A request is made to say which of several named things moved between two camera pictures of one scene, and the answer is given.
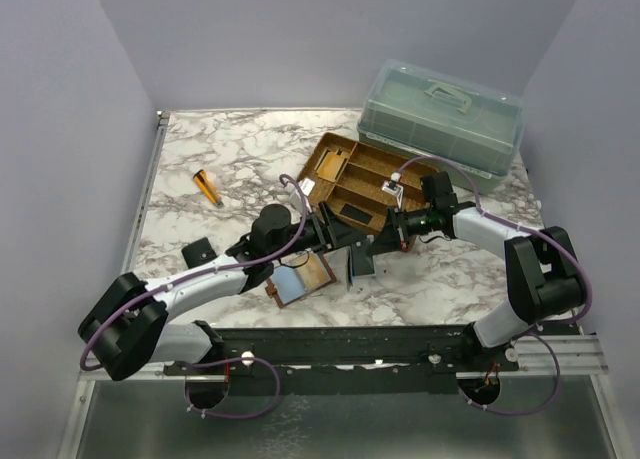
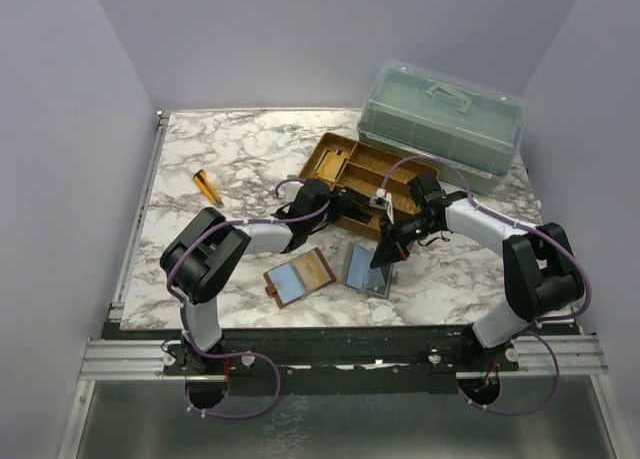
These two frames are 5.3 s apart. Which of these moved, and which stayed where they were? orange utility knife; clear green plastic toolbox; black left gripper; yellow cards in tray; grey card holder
Moved: black left gripper; grey card holder
Stayed: clear green plastic toolbox; orange utility knife; yellow cards in tray
